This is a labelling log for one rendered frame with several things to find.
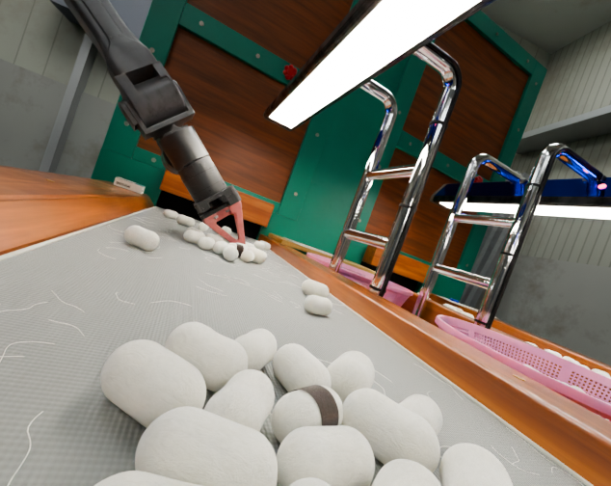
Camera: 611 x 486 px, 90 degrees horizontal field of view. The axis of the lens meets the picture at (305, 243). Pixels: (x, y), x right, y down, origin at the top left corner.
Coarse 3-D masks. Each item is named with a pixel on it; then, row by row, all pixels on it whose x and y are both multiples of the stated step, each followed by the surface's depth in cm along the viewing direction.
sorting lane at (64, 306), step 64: (0, 256) 16; (64, 256) 20; (128, 256) 26; (192, 256) 35; (0, 320) 11; (64, 320) 13; (128, 320) 15; (192, 320) 18; (256, 320) 22; (320, 320) 28; (0, 384) 9; (64, 384) 9; (384, 384) 19; (448, 384) 23; (0, 448) 7; (64, 448) 7; (128, 448) 8; (512, 448) 16
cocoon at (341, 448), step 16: (304, 432) 8; (320, 432) 9; (336, 432) 9; (352, 432) 9; (288, 448) 8; (304, 448) 8; (320, 448) 8; (336, 448) 8; (352, 448) 9; (368, 448) 9; (288, 464) 8; (304, 464) 8; (320, 464) 8; (336, 464) 8; (352, 464) 8; (368, 464) 9; (288, 480) 8; (336, 480) 8; (352, 480) 8; (368, 480) 9
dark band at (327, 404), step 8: (312, 392) 11; (320, 392) 11; (328, 392) 11; (320, 400) 10; (328, 400) 11; (320, 408) 10; (328, 408) 10; (336, 408) 11; (328, 416) 10; (336, 416) 11; (328, 424) 10; (336, 424) 11
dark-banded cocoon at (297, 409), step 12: (288, 396) 10; (300, 396) 10; (336, 396) 11; (276, 408) 10; (288, 408) 10; (300, 408) 10; (312, 408) 10; (276, 420) 10; (288, 420) 10; (300, 420) 10; (312, 420) 10; (276, 432) 10; (288, 432) 10
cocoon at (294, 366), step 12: (288, 348) 14; (300, 348) 14; (276, 360) 14; (288, 360) 13; (300, 360) 13; (312, 360) 13; (276, 372) 14; (288, 372) 13; (300, 372) 13; (312, 372) 13; (324, 372) 13; (288, 384) 13; (300, 384) 12; (312, 384) 12; (324, 384) 13
